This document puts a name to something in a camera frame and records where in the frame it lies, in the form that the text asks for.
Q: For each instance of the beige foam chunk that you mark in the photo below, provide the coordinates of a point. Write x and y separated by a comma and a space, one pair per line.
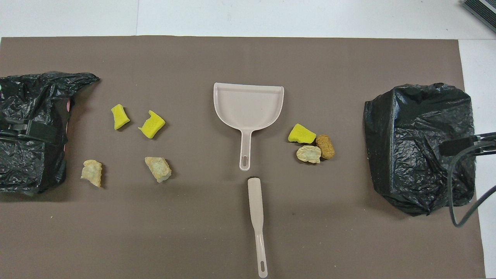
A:
309, 154
92, 172
158, 168

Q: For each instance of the yellow sponge piece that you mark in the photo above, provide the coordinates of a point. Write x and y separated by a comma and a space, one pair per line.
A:
152, 126
301, 134
120, 118

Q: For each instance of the brown foam chunk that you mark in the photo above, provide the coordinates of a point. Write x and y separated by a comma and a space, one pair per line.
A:
326, 147

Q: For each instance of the beige brush black bristles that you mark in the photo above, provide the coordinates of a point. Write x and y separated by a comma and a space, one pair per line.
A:
255, 201

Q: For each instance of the beige plastic dustpan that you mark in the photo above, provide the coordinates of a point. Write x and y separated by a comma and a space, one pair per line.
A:
248, 104

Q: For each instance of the black bag bin pink inside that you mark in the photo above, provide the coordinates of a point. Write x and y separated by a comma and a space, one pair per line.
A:
35, 97

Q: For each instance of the black bag lined bin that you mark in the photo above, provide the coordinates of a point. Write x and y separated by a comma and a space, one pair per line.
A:
407, 128

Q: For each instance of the grey ribbed object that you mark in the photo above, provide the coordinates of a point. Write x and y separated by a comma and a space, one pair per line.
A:
482, 9

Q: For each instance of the brown table mat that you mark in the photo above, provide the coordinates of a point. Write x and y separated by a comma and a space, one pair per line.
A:
232, 58

